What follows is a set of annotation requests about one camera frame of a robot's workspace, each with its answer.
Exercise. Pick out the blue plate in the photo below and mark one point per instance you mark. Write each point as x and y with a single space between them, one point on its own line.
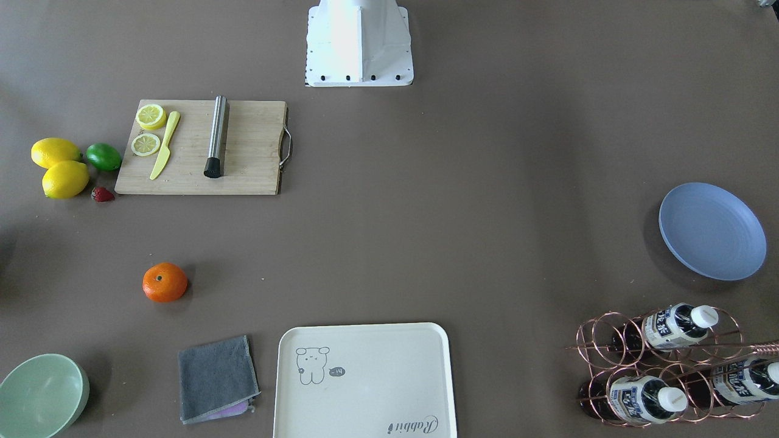
712 232

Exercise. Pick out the wooden cutting board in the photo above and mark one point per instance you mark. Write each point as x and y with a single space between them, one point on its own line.
251 158

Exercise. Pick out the cream rectangular tray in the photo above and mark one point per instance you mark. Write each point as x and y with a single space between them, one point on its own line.
369 380

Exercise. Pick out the metal cylinder black tip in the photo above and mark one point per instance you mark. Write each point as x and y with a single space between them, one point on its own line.
215 161

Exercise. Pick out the yellow plastic knife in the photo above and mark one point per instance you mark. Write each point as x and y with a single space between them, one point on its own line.
164 150

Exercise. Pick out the orange fruit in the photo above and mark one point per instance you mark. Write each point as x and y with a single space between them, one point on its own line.
164 282

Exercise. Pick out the grey folded cloth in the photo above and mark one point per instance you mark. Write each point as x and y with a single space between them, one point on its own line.
216 380

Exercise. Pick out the lemon slice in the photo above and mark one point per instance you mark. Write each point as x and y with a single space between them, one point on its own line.
145 144
151 116

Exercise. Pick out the red strawberry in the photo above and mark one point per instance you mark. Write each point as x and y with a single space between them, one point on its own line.
102 195

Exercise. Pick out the green lime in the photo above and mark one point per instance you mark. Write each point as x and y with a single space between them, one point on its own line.
103 157

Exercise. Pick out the dark drink bottle front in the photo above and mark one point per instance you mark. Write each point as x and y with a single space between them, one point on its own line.
632 400

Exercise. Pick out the dark drink bottle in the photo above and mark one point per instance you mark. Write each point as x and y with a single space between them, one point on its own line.
632 400
679 325
743 382

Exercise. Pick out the dark drink bottle back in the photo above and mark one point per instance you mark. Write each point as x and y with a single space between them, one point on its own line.
679 325

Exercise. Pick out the yellow lemon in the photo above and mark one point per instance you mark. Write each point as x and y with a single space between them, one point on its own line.
50 151
65 179

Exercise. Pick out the dark drink bottle middle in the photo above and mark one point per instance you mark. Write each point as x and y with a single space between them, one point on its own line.
743 382

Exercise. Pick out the green bowl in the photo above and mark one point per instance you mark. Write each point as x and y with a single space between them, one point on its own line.
43 396

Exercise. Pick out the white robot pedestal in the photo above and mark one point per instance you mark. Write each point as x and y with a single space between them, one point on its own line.
358 44

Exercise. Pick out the copper wire bottle rack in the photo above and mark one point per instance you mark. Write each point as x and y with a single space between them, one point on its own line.
725 343

